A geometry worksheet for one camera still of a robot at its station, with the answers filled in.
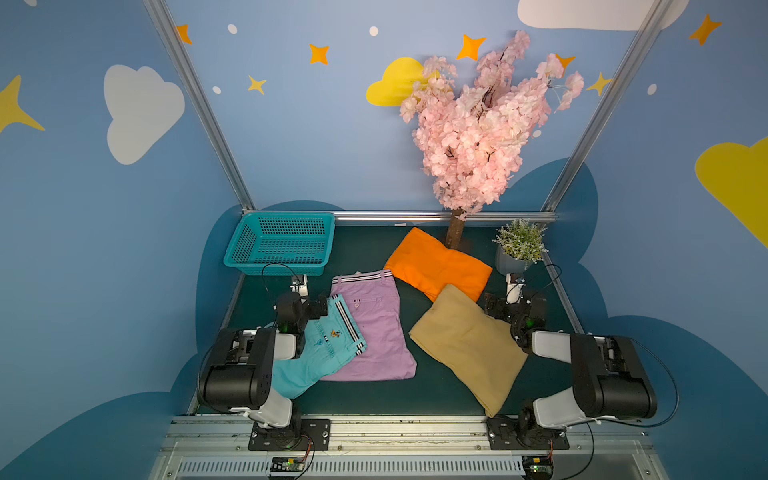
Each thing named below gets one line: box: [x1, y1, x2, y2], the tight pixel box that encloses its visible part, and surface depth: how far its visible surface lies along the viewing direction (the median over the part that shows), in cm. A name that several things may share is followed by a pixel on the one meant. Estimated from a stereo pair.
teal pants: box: [272, 294, 368, 399], surface depth 86 cm
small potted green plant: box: [492, 218, 550, 275], surface depth 98 cm
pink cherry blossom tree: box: [400, 30, 584, 249], surface depth 72 cm
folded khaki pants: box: [409, 285, 529, 418], surface depth 89 cm
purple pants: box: [321, 270, 417, 381], surface depth 93 cm
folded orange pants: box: [384, 227, 493, 303], surface depth 107 cm
